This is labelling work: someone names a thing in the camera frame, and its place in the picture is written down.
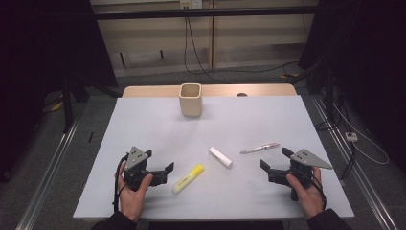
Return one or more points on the wooden table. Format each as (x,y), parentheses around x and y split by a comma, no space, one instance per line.
(261,90)

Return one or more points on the person's right hand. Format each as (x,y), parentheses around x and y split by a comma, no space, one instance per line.
(308,198)

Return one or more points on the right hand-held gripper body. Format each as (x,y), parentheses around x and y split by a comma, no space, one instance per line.
(300,166)

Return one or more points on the black curtain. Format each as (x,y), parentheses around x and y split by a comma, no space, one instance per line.
(376,64)
(38,64)

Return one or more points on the beige square pen holder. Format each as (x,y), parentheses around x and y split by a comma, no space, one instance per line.
(191,102)

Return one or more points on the yellow highlighter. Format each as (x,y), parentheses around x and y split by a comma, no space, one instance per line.
(188,179)

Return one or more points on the white cylindrical tube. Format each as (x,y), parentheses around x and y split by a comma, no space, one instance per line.
(221,157)

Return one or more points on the clear ballpoint pen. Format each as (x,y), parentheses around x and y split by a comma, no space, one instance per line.
(258,148)

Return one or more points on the white power strip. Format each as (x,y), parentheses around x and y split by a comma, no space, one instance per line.
(351,137)

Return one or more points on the black metal stand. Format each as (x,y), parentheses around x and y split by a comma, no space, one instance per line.
(328,92)

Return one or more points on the small black floor stick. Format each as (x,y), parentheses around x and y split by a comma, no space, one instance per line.
(91,137)

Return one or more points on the person's left hand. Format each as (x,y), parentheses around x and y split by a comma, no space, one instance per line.
(134,201)

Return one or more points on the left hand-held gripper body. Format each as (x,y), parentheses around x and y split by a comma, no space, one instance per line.
(135,159)

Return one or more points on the black horizontal bar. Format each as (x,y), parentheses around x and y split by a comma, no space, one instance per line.
(204,12)

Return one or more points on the metal floor rail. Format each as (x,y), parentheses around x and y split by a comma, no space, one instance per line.
(48,179)
(360,179)

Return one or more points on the yellow floor tape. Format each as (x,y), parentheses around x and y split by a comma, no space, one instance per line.
(288,76)
(56,107)

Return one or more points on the white wall socket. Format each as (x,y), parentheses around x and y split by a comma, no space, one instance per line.
(191,3)

